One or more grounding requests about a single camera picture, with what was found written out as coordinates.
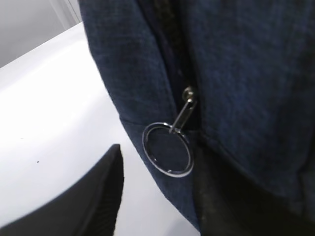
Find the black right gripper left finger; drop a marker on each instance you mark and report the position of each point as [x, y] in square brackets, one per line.
[88, 208]

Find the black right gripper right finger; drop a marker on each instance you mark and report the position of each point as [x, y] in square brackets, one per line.
[228, 204]

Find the dark blue lunch bag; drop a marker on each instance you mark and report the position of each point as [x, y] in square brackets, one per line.
[237, 76]

